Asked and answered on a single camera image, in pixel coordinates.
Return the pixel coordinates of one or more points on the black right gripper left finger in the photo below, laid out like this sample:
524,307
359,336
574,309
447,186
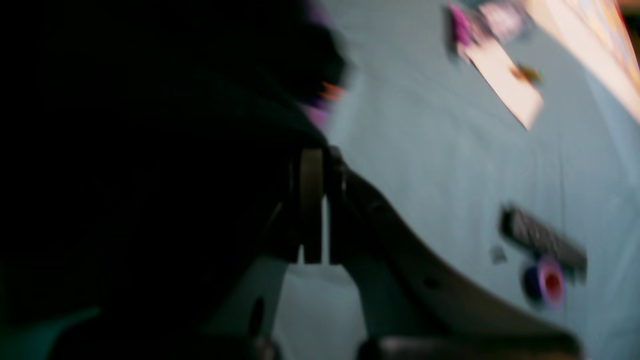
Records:
283,228

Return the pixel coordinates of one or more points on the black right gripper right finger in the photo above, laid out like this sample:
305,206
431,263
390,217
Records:
464,322

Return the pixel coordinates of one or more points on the black t-shirt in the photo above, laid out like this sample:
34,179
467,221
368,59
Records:
137,137

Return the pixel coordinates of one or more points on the purple tape roll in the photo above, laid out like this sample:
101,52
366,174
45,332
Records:
544,283

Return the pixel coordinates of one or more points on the black remote control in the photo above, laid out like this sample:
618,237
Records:
540,239

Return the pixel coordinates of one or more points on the light blue table cloth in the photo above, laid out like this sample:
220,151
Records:
431,135

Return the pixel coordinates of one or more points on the white paper card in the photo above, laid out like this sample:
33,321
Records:
519,95

